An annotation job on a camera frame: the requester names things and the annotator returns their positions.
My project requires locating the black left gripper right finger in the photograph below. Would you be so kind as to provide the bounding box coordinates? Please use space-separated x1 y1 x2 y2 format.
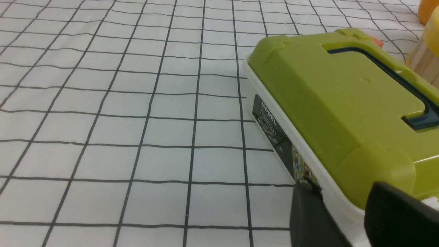
364 182 439 247

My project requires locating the green lidded plastic box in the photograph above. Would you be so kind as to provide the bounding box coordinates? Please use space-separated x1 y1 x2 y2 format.
242 28 438 247

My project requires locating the white grid tablecloth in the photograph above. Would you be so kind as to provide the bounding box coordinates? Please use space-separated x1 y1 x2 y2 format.
0 0 423 247

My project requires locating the orange foam cube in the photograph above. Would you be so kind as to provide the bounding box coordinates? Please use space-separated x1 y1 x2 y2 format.
372 38 384 48

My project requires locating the yellow rimmed bamboo steamer lid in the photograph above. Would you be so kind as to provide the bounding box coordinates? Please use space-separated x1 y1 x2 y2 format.
422 6 439 57

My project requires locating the bamboo steamer basket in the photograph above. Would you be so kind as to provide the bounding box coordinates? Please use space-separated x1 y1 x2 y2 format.
406 38 439 89

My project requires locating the orange pear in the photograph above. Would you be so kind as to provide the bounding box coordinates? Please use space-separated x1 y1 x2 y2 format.
418 0 439 25

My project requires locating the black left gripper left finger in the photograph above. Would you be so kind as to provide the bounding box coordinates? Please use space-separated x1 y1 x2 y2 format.
289 183 351 247

